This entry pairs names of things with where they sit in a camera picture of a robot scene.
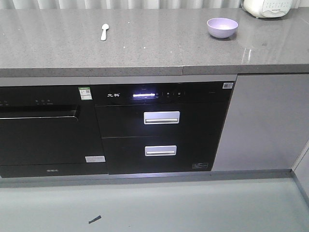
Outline mint green plastic spoon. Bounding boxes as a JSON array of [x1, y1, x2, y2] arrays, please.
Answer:
[[100, 23, 109, 41]]

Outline purple plastic bowl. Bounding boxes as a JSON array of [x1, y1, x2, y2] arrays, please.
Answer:
[[207, 17, 239, 39]]

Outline black two-drawer sterilizer cabinet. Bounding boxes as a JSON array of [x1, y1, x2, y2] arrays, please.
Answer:
[[91, 81, 234, 174]]

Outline black built-in dishwasher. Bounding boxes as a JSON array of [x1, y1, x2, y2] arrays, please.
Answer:
[[0, 85, 108, 178]]

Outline grey cabinet door panel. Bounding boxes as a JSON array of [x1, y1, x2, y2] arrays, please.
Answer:
[[212, 74, 309, 171]]

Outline white rice cooker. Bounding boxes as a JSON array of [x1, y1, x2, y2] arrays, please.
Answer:
[[240, 0, 300, 18]]

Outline white pleated curtain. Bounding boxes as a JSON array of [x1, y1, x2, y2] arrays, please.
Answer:
[[0, 0, 244, 10]]

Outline silver upper drawer handle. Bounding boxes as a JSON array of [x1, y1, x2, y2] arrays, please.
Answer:
[[143, 111, 181, 125]]

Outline silver drawer handle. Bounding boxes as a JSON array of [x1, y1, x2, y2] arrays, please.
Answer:
[[143, 111, 181, 125], [144, 145, 177, 157]]

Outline silver lower drawer handle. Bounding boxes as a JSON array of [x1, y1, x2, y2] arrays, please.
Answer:
[[144, 145, 177, 157]]

